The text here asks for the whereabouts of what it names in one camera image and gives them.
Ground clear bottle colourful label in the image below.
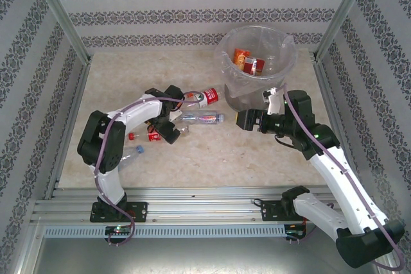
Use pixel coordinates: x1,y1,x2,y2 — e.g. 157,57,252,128
180,110,225,126

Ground red label bottle orange cap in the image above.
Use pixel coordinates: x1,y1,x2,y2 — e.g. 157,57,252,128
184,87,223,110

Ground clear bottle blue cap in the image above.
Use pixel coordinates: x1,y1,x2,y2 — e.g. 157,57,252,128
118,144,145,171

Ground clear bottle white cap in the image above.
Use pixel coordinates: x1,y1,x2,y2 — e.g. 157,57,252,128
263,54,285,74

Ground orange juice bottle orange cap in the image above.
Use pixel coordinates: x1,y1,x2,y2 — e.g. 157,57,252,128
232,48,252,70

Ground grey metal mesh bin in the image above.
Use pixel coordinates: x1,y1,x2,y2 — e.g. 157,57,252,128
221,25,298,114

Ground clear plastic bin liner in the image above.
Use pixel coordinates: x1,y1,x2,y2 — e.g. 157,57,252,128
214,24,299,99

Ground small circuit board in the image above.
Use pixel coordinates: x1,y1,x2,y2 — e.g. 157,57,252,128
286,223,308,241
105,225,133,235

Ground grey metal base panel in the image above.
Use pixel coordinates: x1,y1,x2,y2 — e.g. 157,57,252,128
31,237,386,274

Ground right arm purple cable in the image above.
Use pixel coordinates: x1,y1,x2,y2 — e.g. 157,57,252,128
283,83,406,271

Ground wide aluminium base rail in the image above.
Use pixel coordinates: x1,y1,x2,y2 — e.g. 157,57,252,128
30,185,346,226

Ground aluminium frame post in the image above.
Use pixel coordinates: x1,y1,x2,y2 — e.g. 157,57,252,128
313,0,377,62
27,0,92,65

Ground grey slotted cable duct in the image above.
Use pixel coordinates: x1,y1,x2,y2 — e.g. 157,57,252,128
43,224,287,239

